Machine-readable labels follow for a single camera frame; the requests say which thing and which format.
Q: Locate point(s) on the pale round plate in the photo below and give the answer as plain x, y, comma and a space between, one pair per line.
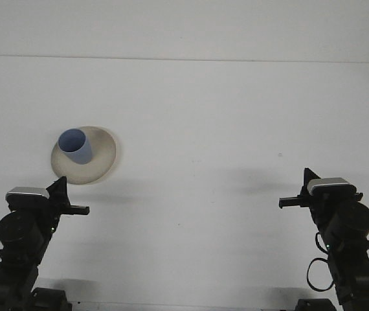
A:
103, 158

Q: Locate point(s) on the pale blue cup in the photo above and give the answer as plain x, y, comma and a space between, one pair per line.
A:
81, 154

